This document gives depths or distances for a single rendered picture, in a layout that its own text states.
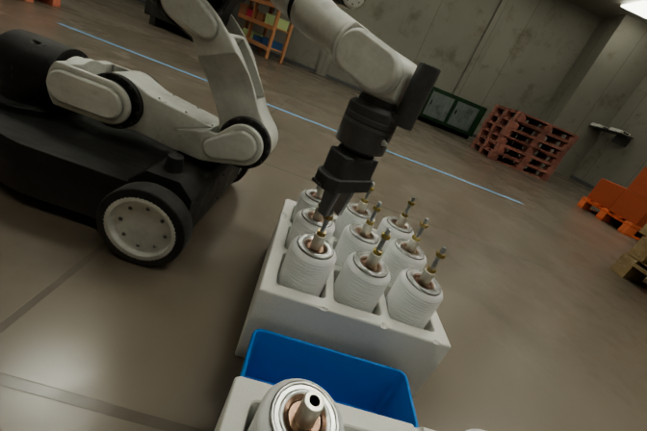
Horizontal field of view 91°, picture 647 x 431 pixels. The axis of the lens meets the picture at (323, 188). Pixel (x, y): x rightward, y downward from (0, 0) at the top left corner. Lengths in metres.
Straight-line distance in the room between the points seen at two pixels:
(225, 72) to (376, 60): 0.48
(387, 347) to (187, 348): 0.39
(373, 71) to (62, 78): 0.79
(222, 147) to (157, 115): 0.20
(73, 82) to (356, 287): 0.83
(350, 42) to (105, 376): 0.66
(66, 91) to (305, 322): 0.80
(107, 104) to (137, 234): 0.34
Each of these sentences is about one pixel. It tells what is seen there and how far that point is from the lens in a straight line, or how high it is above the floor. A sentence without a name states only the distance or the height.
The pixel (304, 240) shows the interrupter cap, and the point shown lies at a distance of 0.63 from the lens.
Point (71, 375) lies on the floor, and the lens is 0.71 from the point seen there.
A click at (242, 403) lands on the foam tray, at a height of 0.18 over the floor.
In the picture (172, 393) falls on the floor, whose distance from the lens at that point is 0.68.
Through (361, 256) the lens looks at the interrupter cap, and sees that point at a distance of 0.66.
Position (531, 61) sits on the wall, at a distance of 11.27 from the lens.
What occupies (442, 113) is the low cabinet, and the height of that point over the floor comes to 0.35.
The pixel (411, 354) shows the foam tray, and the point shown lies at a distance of 0.72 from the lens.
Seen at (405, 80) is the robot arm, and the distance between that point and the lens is 0.51.
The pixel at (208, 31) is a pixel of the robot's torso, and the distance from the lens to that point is 0.86.
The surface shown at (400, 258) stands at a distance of 0.76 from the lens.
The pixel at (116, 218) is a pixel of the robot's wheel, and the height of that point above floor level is 0.10.
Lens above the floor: 0.58
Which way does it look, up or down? 22 degrees down
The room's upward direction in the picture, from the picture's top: 22 degrees clockwise
